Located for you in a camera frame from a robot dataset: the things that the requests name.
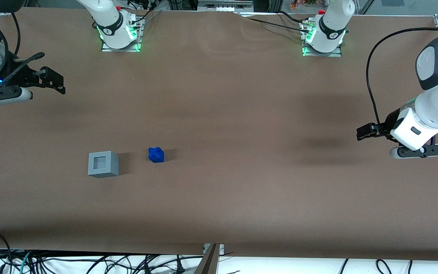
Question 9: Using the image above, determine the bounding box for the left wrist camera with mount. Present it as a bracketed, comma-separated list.
[390, 144, 438, 159]

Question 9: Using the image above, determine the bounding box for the brown table cover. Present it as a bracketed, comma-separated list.
[0, 7, 438, 261]

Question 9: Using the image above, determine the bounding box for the gray square base block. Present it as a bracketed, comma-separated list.
[87, 151, 120, 178]

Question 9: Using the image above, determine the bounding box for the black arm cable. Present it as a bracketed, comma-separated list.
[367, 27, 438, 133]
[0, 11, 46, 92]

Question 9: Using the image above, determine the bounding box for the aluminium frame post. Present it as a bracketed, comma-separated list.
[194, 244, 220, 274]

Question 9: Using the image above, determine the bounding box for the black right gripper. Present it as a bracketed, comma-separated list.
[0, 52, 67, 95]

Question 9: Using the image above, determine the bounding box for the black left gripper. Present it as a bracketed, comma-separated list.
[357, 110, 402, 141]

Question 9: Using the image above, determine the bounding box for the teal floor cable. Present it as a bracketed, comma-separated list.
[18, 250, 34, 274]

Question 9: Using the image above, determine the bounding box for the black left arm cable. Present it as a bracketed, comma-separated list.
[367, 27, 438, 133]

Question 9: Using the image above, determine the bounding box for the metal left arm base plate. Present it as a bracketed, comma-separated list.
[301, 20, 343, 58]

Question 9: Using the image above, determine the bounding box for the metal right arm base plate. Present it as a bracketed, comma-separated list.
[101, 14, 143, 53]

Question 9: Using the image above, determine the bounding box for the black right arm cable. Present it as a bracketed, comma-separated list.
[0, 11, 46, 92]

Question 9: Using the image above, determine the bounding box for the blue plastic part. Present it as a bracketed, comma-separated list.
[148, 147, 165, 164]

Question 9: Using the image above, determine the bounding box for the black cable across table edge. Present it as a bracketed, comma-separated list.
[234, 11, 313, 32]

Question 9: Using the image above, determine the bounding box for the gray equipment box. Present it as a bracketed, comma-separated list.
[197, 0, 254, 12]

